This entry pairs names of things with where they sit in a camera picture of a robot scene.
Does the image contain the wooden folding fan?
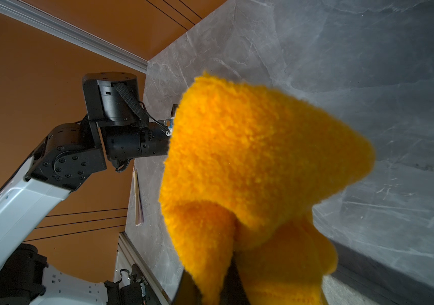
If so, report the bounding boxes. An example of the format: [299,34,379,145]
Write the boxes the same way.
[133,168,144,226]

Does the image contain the aluminium corner post left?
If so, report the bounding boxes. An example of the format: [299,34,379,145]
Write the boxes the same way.
[0,0,148,74]

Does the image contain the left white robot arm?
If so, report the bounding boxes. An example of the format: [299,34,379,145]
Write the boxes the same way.
[0,72,171,304]

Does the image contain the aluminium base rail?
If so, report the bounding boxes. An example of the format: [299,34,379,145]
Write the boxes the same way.
[114,232,171,304]

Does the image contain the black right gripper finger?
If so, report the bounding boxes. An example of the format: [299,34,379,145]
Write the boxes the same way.
[220,259,251,305]

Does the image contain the yellow microfibre cloth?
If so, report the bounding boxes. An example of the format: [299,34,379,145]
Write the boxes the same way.
[159,74,375,304]

